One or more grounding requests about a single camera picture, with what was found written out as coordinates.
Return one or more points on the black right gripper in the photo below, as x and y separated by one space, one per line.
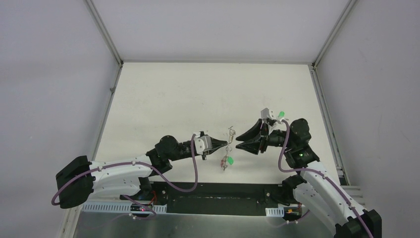
252 145

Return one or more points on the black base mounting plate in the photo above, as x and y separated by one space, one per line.
237 199

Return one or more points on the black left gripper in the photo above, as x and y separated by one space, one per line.
207 151

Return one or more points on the grey perforated key organizer plate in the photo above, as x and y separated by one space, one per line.
228 149

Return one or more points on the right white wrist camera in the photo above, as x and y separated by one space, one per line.
268 117

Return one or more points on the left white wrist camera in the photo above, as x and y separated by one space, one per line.
202 144

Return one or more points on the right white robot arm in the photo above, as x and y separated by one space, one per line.
310 183

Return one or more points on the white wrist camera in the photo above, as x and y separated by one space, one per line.
268 117
202 144

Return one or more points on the right white cable duct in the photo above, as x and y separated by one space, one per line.
274 212

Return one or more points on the left white cable duct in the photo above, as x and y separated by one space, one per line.
113 207

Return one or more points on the white cable duct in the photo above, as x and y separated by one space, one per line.
274 212
113 207

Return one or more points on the green tagged key on plate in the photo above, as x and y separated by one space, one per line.
230 160

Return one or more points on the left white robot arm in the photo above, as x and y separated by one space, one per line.
82 179

